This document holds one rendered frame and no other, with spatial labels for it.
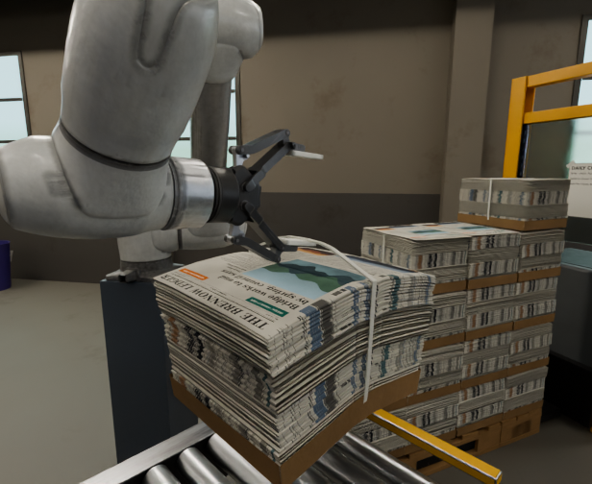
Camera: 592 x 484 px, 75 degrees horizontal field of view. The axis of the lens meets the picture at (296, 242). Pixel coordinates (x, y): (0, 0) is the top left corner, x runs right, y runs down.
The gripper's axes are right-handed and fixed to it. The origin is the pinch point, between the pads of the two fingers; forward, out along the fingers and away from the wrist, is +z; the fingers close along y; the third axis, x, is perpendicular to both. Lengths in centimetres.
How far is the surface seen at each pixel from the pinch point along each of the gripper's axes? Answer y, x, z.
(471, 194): -3, -34, 151
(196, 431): 50, -19, -8
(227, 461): 51, -9, -7
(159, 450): 50, -19, -16
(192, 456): 50, -13, -12
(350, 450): 49, 5, 12
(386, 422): 45, 8, 20
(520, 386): 87, -1, 158
